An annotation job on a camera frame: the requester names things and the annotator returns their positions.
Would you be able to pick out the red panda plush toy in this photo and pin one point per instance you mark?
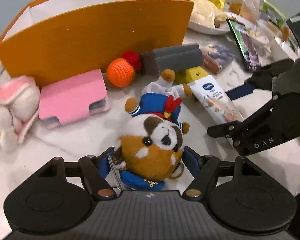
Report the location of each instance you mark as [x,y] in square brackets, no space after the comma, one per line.
[149,145]

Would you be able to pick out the illustrated card box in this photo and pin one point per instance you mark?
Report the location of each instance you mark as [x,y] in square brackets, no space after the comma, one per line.
[216,57]

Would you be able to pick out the white plate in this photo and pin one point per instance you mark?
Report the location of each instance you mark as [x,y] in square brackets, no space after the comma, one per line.
[223,29]

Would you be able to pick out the clear plastic bag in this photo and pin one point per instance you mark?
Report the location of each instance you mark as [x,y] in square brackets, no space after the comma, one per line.
[248,9]

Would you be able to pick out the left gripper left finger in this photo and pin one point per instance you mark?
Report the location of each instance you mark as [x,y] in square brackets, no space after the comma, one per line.
[94,170]

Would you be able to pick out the pink leather wallet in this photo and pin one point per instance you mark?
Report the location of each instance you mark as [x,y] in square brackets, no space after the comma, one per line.
[73,99]

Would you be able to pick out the white lotion tube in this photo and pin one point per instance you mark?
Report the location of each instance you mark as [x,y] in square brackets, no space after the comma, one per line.
[214,99]

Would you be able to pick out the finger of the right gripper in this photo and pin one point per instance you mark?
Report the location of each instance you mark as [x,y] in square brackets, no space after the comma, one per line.
[240,91]
[223,130]

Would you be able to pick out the white crochet bunny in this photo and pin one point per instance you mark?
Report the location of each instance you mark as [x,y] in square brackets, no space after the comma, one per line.
[19,109]

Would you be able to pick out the green snack packet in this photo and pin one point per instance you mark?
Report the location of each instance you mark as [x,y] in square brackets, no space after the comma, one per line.
[245,45]

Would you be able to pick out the dark grey square box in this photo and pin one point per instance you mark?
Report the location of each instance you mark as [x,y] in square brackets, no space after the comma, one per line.
[176,58]

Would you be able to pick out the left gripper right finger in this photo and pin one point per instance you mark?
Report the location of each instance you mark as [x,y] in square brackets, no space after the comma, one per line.
[204,170]

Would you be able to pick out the yellow tape measure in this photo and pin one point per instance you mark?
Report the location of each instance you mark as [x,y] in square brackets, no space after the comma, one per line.
[190,75]

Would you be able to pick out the orange storage box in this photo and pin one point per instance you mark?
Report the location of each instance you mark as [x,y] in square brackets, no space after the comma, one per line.
[52,40]

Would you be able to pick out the orange crochet ball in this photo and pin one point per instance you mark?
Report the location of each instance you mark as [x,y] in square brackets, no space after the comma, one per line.
[122,71]

